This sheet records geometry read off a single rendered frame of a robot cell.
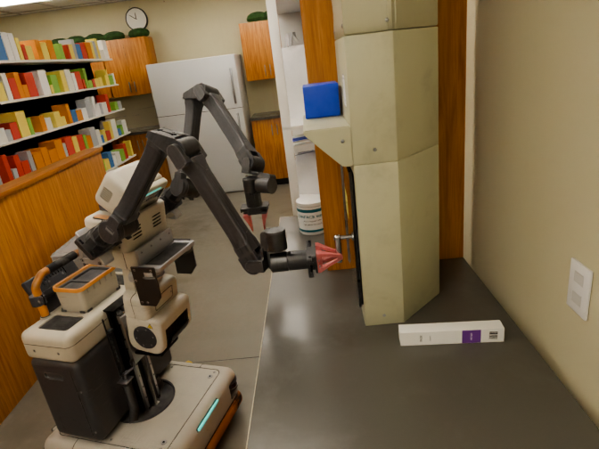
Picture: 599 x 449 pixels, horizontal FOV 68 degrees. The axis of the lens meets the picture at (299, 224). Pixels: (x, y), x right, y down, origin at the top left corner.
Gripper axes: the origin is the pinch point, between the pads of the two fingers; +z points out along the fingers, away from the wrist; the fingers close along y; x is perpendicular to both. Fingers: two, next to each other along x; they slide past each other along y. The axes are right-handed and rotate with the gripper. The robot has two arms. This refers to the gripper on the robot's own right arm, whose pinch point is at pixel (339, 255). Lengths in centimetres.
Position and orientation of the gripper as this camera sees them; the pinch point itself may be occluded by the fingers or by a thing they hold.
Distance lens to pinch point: 126.9
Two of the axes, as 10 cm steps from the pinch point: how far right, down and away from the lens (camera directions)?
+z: 9.9, -1.1, -0.6
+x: 1.3, 8.6, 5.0
